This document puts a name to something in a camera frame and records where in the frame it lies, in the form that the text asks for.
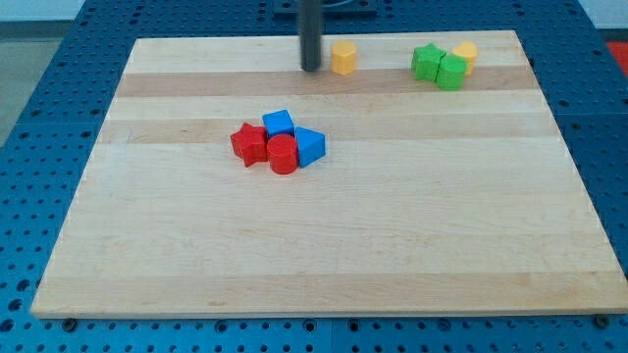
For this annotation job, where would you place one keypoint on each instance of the yellow hexagon block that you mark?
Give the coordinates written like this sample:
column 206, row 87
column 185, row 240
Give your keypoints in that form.
column 344, row 56

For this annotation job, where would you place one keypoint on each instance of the blue triangle block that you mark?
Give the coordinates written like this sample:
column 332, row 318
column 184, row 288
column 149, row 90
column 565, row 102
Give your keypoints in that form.
column 311, row 145

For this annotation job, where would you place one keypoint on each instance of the red cylinder block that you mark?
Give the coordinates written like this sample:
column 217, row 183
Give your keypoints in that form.
column 282, row 153

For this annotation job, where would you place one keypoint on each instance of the blue cube block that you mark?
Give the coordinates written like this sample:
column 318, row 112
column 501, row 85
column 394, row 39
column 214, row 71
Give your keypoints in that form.
column 279, row 122

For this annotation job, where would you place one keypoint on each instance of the red star block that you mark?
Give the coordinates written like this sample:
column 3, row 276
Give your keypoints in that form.
column 249, row 143

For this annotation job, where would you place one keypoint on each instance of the wooden board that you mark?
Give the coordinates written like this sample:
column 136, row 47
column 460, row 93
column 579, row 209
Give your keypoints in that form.
column 428, row 202

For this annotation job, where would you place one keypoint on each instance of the green star block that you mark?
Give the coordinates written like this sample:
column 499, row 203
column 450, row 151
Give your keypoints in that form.
column 426, row 62

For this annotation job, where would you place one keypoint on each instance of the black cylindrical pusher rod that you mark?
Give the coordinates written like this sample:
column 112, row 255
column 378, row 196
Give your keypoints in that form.
column 310, row 27

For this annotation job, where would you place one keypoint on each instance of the green cylinder block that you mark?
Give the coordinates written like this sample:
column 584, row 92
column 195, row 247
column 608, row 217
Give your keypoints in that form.
column 451, row 73

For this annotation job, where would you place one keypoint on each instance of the yellow heart block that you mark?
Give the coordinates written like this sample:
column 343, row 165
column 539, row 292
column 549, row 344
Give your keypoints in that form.
column 468, row 51

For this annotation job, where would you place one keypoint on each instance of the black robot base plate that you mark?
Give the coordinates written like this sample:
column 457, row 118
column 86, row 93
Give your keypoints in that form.
column 290, row 8

